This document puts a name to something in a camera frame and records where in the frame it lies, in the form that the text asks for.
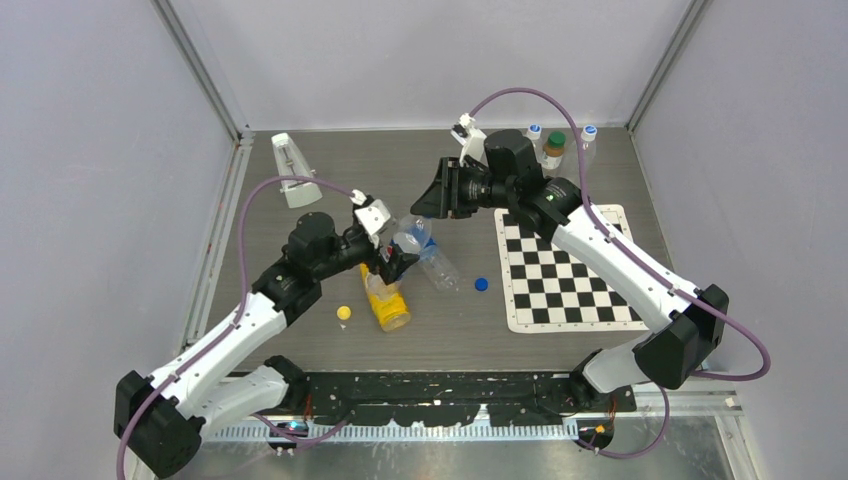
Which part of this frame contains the yellow bottle cap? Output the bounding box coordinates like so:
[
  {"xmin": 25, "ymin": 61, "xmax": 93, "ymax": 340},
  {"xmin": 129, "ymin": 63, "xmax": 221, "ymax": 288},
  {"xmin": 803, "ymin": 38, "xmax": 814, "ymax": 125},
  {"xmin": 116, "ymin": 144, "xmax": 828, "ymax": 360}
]
[{"xmin": 336, "ymin": 306, "xmax": 352, "ymax": 321}]

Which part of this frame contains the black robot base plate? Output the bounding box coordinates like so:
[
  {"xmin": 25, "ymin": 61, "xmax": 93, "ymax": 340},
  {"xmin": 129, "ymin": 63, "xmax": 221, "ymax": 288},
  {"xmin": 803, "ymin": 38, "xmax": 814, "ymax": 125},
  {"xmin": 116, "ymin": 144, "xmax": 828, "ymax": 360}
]
[{"xmin": 266, "ymin": 371, "xmax": 636, "ymax": 433}]

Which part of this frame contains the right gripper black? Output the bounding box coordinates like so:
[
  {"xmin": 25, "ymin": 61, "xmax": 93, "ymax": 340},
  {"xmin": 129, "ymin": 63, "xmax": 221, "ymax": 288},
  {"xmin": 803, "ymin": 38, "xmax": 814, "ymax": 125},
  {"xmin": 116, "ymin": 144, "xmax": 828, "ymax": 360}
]
[{"xmin": 411, "ymin": 158, "xmax": 515, "ymax": 220}]

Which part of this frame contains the clear bottle blue label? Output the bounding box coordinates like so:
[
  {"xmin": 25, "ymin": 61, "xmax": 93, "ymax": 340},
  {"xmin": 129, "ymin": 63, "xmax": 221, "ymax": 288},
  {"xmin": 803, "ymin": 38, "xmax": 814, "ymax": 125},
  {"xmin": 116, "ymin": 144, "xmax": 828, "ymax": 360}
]
[{"xmin": 418, "ymin": 238, "xmax": 460, "ymax": 292}]

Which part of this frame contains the right standing clear bottle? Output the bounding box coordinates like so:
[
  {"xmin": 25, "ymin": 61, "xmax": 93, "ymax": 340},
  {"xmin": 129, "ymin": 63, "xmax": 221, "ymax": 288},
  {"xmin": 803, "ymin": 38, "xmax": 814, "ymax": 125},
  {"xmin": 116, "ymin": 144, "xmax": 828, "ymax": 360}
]
[{"xmin": 560, "ymin": 125, "xmax": 597, "ymax": 188}]

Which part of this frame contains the left standing clear bottle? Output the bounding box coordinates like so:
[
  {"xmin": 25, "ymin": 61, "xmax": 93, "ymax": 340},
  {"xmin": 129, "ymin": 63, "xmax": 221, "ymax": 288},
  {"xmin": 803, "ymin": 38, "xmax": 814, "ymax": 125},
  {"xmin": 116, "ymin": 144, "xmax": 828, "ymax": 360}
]
[{"xmin": 525, "ymin": 124, "xmax": 543, "ymax": 169}]

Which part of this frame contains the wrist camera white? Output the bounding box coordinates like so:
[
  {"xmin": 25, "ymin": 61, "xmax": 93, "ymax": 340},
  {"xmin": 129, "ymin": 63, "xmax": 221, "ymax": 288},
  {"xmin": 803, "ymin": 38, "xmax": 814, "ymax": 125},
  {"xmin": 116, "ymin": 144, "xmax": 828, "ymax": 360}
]
[
  {"xmin": 351, "ymin": 189, "xmax": 394, "ymax": 248},
  {"xmin": 451, "ymin": 113, "xmax": 486, "ymax": 167}
]

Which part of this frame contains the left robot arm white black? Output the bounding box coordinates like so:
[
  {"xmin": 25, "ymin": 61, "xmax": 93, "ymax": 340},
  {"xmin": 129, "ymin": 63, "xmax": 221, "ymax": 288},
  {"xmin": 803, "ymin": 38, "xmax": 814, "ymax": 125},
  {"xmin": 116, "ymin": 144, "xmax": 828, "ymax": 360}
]
[{"xmin": 114, "ymin": 208, "xmax": 420, "ymax": 479}]

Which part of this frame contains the clear bottle pepsi label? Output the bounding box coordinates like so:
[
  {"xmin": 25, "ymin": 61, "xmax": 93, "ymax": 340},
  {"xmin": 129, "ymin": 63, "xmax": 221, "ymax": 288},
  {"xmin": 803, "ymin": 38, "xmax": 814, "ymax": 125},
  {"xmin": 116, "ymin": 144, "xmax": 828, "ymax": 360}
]
[{"xmin": 392, "ymin": 214, "xmax": 435, "ymax": 261}]

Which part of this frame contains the green cap brown bottle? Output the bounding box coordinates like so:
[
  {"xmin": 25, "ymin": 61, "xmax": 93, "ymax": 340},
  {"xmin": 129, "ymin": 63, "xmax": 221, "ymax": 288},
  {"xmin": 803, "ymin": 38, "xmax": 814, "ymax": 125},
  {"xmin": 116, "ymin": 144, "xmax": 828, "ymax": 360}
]
[{"xmin": 538, "ymin": 131, "xmax": 567, "ymax": 176}]

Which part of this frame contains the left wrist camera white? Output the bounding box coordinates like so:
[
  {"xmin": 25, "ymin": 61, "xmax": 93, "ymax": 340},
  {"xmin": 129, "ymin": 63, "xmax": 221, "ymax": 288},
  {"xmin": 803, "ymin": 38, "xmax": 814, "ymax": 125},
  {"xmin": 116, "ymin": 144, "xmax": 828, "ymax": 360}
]
[{"xmin": 351, "ymin": 189, "xmax": 394, "ymax": 248}]

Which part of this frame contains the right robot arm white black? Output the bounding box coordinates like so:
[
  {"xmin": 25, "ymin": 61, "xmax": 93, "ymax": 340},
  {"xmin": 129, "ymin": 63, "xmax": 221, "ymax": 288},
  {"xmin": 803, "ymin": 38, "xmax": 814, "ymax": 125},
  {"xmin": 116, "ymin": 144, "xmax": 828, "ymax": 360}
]
[{"xmin": 410, "ymin": 129, "xmax": 729, "ymax": 411}]

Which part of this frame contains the standing clear bottle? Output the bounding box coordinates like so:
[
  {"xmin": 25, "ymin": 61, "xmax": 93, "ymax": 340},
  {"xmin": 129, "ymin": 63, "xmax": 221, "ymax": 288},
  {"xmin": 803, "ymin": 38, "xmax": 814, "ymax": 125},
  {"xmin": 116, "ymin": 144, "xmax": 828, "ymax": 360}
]
[
  {"xmin": 525, "ymin": 124, "xmax": 543, "ymax": 169},
  {"xmin": 560, "ymin": 125, "xmax": 597, "ymax": 188}
]

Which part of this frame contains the purple cable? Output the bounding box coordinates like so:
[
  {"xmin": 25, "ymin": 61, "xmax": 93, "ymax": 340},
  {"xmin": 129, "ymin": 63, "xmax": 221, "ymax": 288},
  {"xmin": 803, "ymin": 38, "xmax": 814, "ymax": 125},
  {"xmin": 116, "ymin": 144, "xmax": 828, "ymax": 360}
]
[
  {"xmin": 467, "ymin": 87, "xmax": 773, "ymax": 462},
  {"xmin": 116, "ymin": 175, "xmax": 366, "ymax": 480}
]

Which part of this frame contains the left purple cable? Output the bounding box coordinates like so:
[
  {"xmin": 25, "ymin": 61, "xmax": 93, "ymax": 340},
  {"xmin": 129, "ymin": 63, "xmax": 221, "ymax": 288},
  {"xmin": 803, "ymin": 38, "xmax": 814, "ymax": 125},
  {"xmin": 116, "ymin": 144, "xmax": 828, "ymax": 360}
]
[{"xmin": 116, "ymin": 175, "xmax": 366, "ymax": 480}]

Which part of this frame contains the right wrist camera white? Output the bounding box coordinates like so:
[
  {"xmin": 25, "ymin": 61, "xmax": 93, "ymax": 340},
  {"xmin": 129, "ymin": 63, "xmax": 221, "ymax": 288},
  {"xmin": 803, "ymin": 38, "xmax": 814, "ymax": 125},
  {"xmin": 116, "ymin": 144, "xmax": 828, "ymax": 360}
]
[{"xmin": 451, "ymin": 113, "xmax": 486, "ymax": 167}]

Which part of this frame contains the yellow juice bottle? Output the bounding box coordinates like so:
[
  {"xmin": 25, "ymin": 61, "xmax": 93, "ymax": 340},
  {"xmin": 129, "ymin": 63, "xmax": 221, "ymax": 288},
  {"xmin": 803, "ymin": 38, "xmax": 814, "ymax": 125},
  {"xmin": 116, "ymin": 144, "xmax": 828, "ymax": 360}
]
[{"xmin": 359, "ymin": 263, "xmax": 412, "ymax": 332}]

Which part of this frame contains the checkerboard calibration mat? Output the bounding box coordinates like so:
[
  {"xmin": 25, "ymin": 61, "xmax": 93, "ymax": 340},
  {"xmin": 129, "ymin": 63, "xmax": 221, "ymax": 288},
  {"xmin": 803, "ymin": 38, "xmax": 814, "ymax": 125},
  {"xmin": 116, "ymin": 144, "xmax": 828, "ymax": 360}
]
[{"xmin": 494, "ymin": 209, "xmax": 647, "ymax": 334}]

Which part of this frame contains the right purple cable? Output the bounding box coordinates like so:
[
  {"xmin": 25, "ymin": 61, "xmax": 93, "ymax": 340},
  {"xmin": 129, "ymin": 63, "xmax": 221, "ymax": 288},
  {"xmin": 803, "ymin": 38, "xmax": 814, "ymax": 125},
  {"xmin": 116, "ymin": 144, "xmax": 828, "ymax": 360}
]
[{"xmin": 467, "ymin": 87, "xmax": 773, "ymax": 462}]

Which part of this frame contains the white metronome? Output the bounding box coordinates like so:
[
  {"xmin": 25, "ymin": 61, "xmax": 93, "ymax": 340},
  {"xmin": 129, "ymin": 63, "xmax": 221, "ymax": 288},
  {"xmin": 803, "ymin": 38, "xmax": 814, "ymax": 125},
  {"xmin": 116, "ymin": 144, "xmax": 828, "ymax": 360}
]
[{"xmin": 271, "ymin": 133, "xmax": 323, "ymax": 209}]

